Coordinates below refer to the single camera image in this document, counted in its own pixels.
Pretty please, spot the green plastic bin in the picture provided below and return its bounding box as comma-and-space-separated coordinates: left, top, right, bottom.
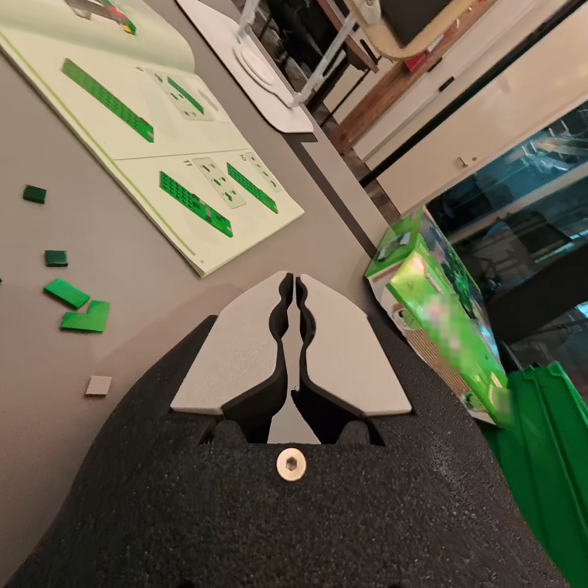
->
478, 361, 588, 588

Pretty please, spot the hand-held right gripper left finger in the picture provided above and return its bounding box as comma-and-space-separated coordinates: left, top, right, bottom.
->
170, 271, 294, 415

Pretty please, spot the small green tile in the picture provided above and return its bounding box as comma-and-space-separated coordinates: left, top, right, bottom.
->
43, 279, 92, 309

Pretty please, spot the building instruction booklet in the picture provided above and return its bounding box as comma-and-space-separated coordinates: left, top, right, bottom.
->
0, 0, 305, 278

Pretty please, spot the green L-shaped brick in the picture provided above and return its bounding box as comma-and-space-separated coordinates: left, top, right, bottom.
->
60, 300, 111, 333

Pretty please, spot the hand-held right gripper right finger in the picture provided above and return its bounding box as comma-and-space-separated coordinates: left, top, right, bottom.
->
295, 273, 413, 420

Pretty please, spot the green brick set box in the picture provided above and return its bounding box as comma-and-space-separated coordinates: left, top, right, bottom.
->
365, 204, 515, 428

